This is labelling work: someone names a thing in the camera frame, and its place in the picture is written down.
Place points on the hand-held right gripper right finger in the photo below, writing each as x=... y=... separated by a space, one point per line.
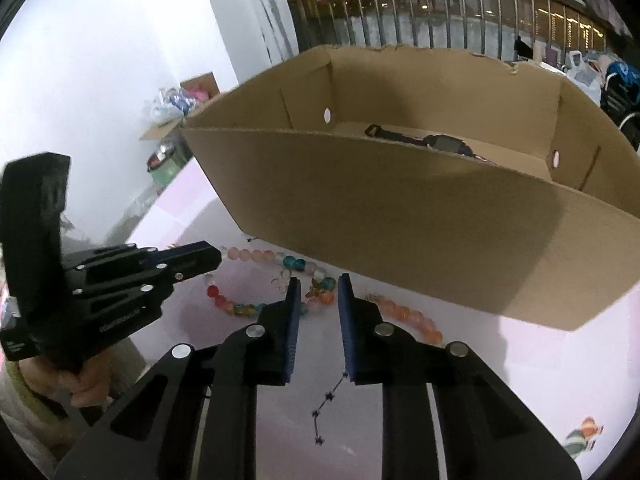
x=346 y=330

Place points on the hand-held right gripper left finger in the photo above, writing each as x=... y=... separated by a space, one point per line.
x=295 y=320

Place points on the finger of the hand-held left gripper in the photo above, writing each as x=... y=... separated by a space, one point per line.
x=197 y=258
x=125 y=312

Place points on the large cardboard box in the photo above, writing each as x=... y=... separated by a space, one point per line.
x=375 y=210

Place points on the person's left hand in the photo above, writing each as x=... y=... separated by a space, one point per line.
x=90 y=385

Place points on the metal pot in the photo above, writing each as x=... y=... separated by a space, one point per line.
x=165 y=165

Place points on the plastic bag of clothes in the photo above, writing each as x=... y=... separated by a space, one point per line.
x=175 y=102

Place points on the small cardboard box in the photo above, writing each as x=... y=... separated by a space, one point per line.
x=202 y=82

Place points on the pink printed tablecloth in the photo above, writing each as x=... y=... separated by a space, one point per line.
x=525 y=385

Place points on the black smartwatch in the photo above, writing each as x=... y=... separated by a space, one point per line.
x=442 y=142

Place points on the white curtain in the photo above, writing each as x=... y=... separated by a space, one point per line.
x=270 y=15

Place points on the metal balcony railing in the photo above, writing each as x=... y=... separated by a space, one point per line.
x=450 y=15

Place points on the black desk object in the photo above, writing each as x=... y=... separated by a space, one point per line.
x=522 y=49

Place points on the white cup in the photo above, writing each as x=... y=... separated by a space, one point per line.
x=538 y=51

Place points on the purple cup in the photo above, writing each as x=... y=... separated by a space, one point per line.
x=551 y=55

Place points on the small white plastic bag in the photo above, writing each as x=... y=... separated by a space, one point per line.
x=582 y=77

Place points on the wheelchair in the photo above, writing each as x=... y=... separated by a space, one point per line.
x=622 y=110

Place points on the blue bag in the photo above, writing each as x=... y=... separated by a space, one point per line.
x=622 y=72

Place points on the hanging pale garment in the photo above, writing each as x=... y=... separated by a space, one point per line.
x=602 y=2

